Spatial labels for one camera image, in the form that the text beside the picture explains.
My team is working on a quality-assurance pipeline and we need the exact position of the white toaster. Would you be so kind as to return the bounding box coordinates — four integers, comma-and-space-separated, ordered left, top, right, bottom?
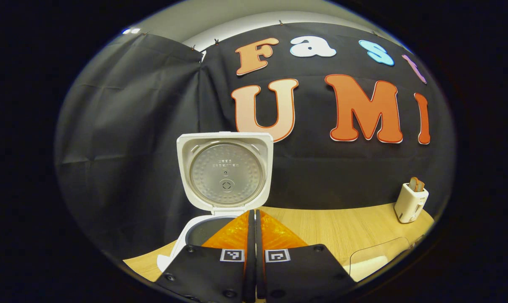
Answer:
394, 183, 429, 224

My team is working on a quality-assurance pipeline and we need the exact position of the black backdrop cloth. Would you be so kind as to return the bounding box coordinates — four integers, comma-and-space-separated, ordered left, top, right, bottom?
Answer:
54, 22, 456, 259

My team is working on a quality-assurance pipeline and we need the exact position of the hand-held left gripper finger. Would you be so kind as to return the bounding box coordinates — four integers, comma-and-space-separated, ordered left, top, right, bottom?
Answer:
255, 210, 357, 303
155, 210, 256, 303

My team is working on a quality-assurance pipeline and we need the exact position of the white rice cooker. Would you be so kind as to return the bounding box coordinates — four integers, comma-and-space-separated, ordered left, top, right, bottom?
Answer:
156, 132, 275, 272

